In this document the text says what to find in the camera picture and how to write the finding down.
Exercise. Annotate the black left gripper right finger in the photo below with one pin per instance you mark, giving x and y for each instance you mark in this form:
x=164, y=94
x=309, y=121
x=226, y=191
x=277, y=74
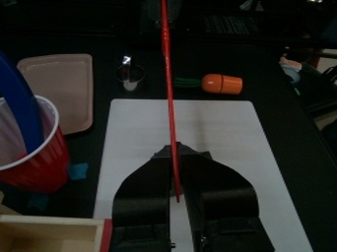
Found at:
x=223, y=197

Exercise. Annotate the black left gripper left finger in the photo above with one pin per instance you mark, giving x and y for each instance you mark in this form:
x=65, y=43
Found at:
x=140, y=197

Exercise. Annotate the red toy knife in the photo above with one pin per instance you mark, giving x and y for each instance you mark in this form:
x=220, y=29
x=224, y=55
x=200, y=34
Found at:
x=168, y=98

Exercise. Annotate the white cutting board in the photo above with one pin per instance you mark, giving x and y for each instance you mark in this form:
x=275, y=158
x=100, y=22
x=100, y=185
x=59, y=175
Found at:
x=219, y=131

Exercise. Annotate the black and white toy sushi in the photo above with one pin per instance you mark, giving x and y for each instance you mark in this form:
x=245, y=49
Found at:
x=130, y=75

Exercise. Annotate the beige rectangular plate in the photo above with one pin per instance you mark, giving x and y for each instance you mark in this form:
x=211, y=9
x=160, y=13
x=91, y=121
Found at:
x=61, y=88

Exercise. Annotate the blue tape piece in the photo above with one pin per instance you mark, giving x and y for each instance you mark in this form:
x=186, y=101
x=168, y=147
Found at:
x=77, y=171
x=37, y=201

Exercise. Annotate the red plastic cup white rim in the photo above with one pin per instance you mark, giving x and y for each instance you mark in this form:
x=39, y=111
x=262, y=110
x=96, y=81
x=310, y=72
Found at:
x=41, y=170

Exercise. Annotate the light wooden box red edge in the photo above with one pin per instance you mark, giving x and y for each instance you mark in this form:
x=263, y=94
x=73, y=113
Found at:
x=48, y=234

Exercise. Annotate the orange toy carrot green top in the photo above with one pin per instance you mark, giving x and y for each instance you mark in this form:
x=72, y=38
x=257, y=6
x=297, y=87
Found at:
x=220, y=84

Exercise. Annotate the blue curved plastic piece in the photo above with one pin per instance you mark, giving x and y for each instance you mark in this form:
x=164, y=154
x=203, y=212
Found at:
x=21, y=108

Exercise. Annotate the pale blue and pink object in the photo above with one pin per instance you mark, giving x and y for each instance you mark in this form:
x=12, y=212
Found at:
x=290, y=69

